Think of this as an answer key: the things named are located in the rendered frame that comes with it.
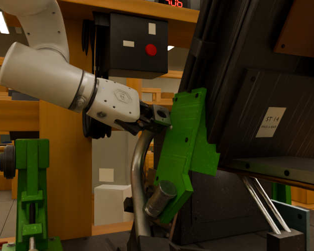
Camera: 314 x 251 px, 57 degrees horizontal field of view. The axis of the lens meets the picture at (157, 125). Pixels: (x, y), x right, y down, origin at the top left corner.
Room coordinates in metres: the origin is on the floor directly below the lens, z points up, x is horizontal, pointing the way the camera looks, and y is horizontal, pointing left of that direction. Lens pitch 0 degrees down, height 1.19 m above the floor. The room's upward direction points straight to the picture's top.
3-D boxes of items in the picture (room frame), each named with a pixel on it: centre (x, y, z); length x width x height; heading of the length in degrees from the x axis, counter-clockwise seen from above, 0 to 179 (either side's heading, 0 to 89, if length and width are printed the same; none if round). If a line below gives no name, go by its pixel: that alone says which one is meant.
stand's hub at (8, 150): (0.64, 0.33, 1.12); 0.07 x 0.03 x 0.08; 24
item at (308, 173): (0.64, -0.23, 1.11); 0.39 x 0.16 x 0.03; 24
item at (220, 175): (0.87, -0.16, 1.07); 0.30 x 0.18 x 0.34; 114
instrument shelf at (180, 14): (0.93, -0.01, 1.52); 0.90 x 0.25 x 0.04; 114
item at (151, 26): (0.84, 0.07, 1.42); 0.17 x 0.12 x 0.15; 114
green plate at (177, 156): (0.61, -0.07, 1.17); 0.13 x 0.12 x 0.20; 114
